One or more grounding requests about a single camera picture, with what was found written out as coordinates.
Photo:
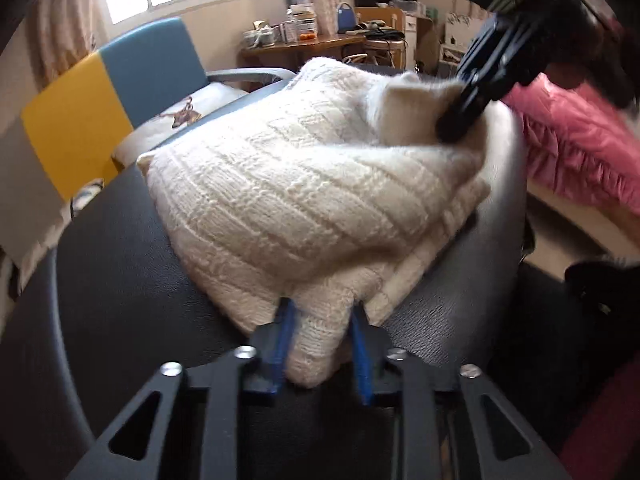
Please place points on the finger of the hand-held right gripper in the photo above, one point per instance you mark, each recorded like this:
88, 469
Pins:
515, 60
452, 122

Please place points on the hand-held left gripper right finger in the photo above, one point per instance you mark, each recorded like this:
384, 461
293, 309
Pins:
360, 360

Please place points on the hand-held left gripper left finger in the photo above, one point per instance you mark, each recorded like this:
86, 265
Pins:
282, 345

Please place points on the cream knit sweater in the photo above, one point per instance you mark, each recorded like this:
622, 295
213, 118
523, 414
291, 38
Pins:
280, 200

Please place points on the pile of clothes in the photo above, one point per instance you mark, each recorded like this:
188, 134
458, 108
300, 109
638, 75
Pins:
382, 34

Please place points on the white low shelf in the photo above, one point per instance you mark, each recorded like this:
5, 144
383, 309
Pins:
450, 35

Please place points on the pink ruffled bedding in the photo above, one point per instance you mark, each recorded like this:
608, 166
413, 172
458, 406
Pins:
575, 145

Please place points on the wooden back chair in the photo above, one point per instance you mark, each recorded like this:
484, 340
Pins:
385, 15

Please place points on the blue bag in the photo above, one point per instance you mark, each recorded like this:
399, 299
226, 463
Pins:
346, 19

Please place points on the wooden table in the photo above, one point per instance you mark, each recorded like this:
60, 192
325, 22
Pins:
300, 42

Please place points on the white medicine bottle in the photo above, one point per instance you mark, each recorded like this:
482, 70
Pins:
250, 39
267, 36

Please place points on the geometric print cushion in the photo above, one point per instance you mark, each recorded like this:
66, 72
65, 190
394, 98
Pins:
87, 192

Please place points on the deer print cushion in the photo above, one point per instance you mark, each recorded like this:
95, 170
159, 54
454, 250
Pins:
175, 120

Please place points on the grey yellow blue sofa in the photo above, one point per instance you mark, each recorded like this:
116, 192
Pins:
75, 125

